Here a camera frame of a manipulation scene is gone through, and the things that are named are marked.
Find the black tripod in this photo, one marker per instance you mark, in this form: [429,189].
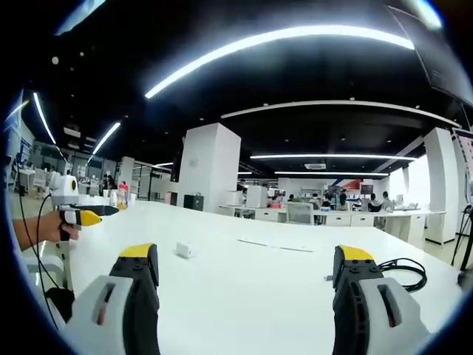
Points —
[463,236]

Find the ceiling air vent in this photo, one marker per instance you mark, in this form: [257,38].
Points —
[315,166]

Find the white desk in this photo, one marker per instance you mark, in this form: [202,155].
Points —
[240,288]

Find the person's left hand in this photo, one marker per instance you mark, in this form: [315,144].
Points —
[55,227]

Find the white side table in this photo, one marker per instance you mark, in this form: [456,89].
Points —
[48,268]

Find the white bottle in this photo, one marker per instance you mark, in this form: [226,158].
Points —
[113,199]

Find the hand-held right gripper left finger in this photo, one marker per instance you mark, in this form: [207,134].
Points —
[111,314]

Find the bright standing display screen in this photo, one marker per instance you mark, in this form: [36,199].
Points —
[465,159]

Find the black bag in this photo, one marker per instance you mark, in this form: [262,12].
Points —
[61,303]

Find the grey mesh office chair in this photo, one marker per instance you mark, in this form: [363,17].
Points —
[300,213]

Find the black box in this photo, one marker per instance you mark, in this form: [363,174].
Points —
[193,202]

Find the dark ceiling-mounted screen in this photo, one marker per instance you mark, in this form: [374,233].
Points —
[439,55]

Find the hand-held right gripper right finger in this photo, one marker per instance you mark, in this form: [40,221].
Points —
[380,314]

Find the row of white office desks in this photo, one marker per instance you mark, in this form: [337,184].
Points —
[354,220]

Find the white charger adapter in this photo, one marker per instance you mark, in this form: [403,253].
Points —
[184,250]

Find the long curved ceiling light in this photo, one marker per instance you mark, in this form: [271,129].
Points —
[281,40]

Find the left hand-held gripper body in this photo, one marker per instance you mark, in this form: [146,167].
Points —
[65,189]

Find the ceiling light strip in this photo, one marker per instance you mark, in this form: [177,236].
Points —
[43,118]
[330,173]
[107,137]
[332,157]

